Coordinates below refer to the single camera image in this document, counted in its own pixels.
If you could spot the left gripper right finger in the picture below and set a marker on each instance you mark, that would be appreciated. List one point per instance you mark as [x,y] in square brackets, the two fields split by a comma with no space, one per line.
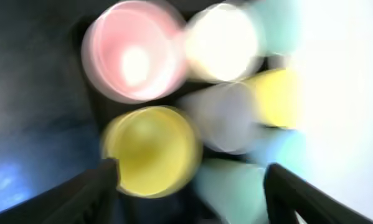
[295,202]

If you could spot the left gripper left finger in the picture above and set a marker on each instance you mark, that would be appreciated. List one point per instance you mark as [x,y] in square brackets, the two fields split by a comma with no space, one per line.
[64,202]

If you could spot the yellow cup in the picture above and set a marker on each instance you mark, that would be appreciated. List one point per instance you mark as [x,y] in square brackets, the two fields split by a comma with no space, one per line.
[276,98]
[152,152]

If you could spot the pink cup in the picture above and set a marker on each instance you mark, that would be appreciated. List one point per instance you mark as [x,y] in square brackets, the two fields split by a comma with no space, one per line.
[133,51]

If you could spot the blue cup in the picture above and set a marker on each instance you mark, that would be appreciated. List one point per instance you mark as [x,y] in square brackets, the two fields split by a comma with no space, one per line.
[282,149]

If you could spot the green cup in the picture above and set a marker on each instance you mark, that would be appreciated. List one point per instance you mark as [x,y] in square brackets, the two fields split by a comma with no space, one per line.
[279,28]
[233,189]

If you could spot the black tray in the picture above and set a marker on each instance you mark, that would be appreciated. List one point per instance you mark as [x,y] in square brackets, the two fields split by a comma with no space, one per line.
[92,109]

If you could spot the grey cup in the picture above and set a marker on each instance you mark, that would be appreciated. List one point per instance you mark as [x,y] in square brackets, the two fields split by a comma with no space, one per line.
[226,118]

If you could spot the white cup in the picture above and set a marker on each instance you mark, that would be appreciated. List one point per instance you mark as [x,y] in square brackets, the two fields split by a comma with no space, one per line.
[222,42]

